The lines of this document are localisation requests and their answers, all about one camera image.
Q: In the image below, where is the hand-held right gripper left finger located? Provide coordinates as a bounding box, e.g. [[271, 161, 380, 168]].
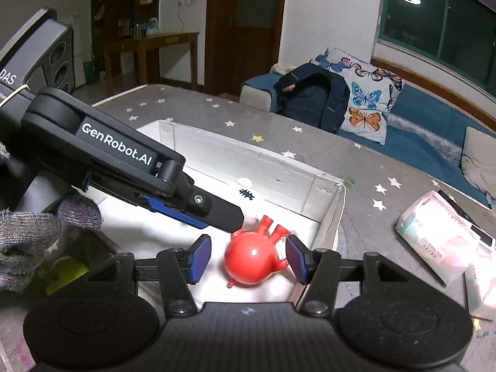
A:
[[83, 234, 213, 318]]

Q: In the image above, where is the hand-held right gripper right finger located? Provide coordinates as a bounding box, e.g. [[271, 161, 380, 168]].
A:
[[285, 234, 411, 316]]

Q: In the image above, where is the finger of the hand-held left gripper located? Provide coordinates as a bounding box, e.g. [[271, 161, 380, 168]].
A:
[[140, 193, 210, 230], [155, 159, 246, 234]]

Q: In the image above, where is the red pomegranate toy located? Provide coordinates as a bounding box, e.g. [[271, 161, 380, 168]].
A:
[[225, 214, 292, 289]]

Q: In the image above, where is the grey cardboard box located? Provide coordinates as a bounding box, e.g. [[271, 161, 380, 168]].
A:
[[93, 119, 346, 307]]

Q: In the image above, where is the green monster toy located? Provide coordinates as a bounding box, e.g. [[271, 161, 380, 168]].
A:
[[44, 256, 90, 297]]

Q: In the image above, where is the person's left hand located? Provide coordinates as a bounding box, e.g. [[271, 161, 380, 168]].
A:
[[0, 195, 103, 299]]

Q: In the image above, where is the grey star tablecloth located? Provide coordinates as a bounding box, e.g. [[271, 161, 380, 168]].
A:
[[0, 83, 496, 372]]

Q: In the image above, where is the wooden side table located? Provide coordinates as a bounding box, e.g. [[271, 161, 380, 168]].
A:
[[103, 32, 200, 95]]

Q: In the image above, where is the dark blue backpack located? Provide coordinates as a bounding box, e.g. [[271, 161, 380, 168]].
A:
[[273, 63, 351, 134]]

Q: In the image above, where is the dark wooden shelf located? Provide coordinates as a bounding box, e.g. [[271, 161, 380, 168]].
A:
[[91, 0, 161, 86]]

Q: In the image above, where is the pink white tissue pack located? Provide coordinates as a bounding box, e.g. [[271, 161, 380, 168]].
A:
[[463, 263, 496, 316], [395, 190, 496, 287]]

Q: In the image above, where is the beige cloth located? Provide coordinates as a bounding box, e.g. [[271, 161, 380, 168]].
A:
[[270, 62, 307, 75]]

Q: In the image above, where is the brown wooden door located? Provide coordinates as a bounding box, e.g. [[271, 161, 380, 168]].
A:
[[205, 0, 288, 99]]

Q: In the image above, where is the butterfly print pillow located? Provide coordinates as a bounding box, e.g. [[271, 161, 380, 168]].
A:
[[314, 46, 404, 146]]

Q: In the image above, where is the blue sofa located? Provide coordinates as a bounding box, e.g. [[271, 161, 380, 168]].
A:
[[239, 62, 496, 210]]

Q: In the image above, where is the grey pillow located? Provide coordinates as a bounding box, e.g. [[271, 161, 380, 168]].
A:
[[461, 126, 496, 196]]

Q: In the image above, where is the green frame window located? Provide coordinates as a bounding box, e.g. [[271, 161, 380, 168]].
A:
[[378, 0, 496, 97]]

